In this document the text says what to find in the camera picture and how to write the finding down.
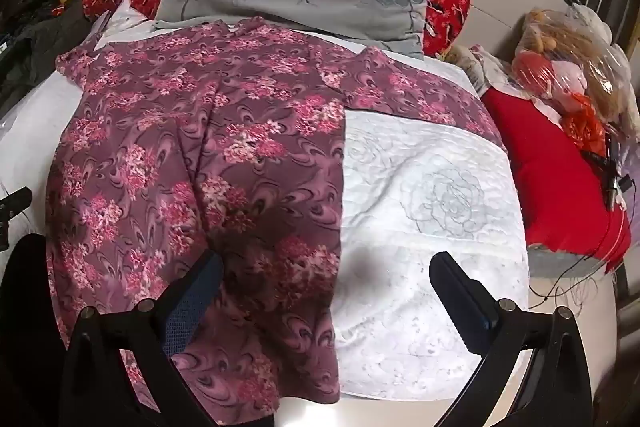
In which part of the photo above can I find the dark clothes pile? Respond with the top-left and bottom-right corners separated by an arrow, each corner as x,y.
0,0 -> 131,108

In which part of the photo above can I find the small black device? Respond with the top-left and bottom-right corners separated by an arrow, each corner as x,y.
582,134 -> 633,210

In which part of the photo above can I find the grey mattress edge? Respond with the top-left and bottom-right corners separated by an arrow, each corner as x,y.
529,243 -> 603,279

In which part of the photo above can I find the pale patterned cloth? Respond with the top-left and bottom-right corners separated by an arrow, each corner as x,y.
445,44 -> 513,95

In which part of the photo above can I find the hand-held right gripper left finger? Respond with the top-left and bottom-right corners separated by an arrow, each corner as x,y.
65,251 -> 276,427

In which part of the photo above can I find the plain red cloth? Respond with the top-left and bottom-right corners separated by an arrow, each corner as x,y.
482,87 -> 632,275

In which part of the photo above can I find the purple floral garment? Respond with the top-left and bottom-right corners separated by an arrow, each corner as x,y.
45,19 -> 506,408

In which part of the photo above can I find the white quilted bed cover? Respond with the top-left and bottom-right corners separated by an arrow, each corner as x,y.
0,0 -> 531,408

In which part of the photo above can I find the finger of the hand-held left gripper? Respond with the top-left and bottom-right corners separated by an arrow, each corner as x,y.
0,187 -> 32,250

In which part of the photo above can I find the plastic bag of plush toys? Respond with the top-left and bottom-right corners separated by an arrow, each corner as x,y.
510,4 -> 640,158

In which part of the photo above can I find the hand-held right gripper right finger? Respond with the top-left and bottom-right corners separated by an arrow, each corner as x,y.
429,251 -> 593,427

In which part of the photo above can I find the thin black cable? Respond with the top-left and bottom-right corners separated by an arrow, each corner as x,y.
530,227 -> 632,303

